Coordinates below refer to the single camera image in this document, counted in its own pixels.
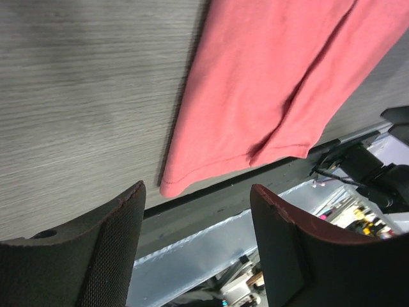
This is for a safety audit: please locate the slotted cable duct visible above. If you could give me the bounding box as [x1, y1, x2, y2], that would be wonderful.
[126, 182, 352, 307]

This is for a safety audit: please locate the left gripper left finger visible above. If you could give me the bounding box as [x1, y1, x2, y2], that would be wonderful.
[1, 181, 146, 306]

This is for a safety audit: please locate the salmon pink t-shirt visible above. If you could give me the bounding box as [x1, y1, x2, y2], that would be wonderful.
[160, 1, 408, 198]

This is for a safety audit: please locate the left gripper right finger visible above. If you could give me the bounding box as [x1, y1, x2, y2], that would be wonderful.
[250, 184, 408, 306]

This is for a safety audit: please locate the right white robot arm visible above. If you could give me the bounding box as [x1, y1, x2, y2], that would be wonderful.
[310, 132, 408, 214]

